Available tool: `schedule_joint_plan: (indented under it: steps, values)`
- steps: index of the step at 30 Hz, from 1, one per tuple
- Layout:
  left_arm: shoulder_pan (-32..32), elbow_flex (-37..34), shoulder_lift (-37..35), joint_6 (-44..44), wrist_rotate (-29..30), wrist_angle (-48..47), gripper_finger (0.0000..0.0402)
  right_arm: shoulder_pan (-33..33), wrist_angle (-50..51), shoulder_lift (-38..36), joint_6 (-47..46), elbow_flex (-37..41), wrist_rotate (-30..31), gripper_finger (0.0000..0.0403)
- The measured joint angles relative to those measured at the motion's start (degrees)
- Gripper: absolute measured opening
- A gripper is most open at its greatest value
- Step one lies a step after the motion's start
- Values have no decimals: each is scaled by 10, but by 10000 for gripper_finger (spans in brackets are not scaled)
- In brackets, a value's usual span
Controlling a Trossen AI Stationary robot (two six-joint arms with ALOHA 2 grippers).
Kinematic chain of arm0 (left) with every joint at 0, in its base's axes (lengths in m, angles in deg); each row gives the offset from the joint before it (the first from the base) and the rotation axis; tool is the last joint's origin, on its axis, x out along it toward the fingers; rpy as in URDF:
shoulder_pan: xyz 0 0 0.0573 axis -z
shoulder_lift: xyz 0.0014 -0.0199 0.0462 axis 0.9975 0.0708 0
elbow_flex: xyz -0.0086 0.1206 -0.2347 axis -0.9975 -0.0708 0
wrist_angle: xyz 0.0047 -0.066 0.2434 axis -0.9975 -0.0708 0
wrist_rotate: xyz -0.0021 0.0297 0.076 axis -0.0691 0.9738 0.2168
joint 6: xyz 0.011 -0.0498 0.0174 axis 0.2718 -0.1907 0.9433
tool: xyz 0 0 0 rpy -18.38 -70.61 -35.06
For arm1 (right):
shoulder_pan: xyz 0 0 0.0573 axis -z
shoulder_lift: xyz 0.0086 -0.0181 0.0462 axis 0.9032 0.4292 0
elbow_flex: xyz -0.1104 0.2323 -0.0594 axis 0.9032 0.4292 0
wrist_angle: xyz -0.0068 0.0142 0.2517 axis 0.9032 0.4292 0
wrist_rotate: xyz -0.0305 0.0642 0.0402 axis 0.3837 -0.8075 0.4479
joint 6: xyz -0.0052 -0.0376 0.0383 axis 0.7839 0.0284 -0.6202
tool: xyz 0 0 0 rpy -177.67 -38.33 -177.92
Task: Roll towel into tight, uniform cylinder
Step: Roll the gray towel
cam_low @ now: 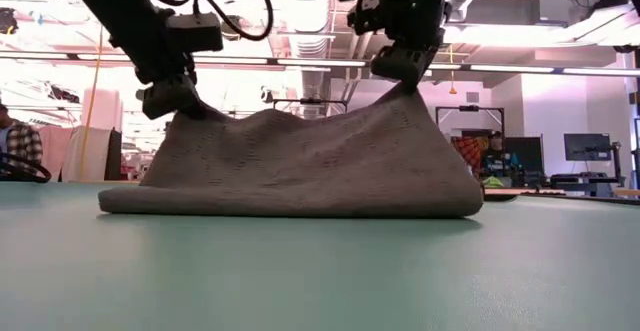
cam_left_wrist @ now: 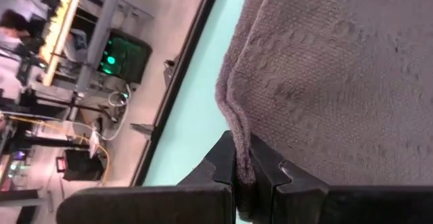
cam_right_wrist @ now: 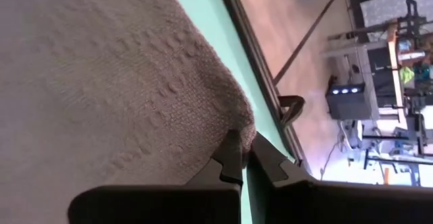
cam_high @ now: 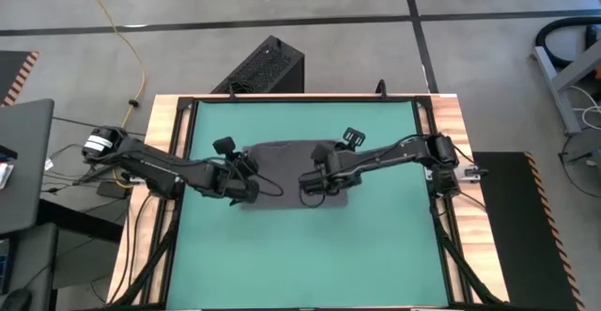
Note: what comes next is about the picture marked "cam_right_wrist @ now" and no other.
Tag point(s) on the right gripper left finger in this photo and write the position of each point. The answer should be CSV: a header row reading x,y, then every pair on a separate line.
x,y
152,207

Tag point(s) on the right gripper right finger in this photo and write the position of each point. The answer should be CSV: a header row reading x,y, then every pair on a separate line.
x,y
338,207

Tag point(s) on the grey knitted sweater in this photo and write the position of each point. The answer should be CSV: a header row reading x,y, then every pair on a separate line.
x,y
101,82

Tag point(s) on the black computer monitor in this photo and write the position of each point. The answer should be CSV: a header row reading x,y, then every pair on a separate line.
x,y
348,107

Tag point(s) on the green cloth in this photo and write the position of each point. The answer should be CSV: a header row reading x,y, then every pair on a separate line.
x,y
407,75

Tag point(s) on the green table mat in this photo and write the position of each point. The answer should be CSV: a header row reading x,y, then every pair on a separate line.
x,y
216,31

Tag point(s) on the black frame clamp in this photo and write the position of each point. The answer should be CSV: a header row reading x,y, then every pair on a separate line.
x,y
294,107

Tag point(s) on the black metal table frame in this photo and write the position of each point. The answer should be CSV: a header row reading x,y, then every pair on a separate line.
x,y
250,44

